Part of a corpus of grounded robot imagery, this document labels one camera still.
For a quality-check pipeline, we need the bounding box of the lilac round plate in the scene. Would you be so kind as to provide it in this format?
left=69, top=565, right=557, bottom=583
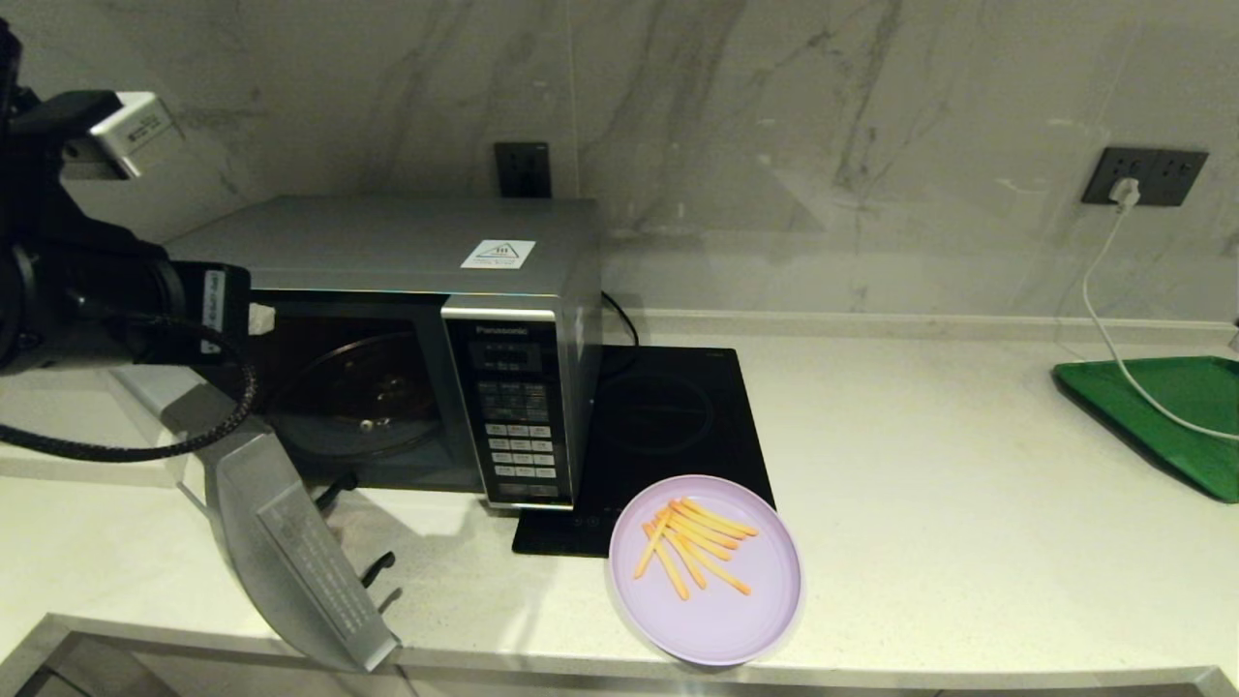
left=607, top=473, right=804, bottom=667

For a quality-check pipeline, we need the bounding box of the silver microwave oven body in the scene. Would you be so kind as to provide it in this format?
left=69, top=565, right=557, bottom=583
left=160, top=194, right=606, bottom=511

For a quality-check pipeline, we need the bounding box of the white warning sticker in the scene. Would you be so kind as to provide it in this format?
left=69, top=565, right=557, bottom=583
left=460, top=238, right=536, bottom=270

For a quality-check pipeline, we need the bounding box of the black induction cooktop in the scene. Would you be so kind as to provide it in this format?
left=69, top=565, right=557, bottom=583
left=511, top=344, right=775, bottom=558

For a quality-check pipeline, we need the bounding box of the long orange french fry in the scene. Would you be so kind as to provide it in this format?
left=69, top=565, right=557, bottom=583
left=633, top=505, right=674, bottom=581

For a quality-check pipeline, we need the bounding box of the green plastic tray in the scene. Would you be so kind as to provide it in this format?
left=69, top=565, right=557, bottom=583
left=1052, top=355, right=1239, bottom=504

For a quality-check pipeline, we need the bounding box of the black braided cable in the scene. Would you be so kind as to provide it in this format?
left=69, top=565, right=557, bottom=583
left=0, top=319, right=259, bottom=463

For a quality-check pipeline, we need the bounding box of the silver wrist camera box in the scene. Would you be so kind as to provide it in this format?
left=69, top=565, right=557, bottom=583
left=63, top=91, right=186, bottom=181

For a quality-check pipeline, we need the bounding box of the black single wall socket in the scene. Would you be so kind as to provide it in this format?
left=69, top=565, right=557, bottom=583
left=494, top=141, right=553, bottom=198

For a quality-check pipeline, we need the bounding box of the black power cord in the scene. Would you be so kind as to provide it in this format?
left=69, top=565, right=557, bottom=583
left=600, top=288, right=642, bottom=379

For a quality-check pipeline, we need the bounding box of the white charger cable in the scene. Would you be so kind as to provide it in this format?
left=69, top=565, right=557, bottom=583
left=1080, top=198, right=1239, bottom=441

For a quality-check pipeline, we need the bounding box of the black wide wall socket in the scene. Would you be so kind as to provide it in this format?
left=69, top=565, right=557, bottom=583
left=1081, top=145, right=1211, bottom=207

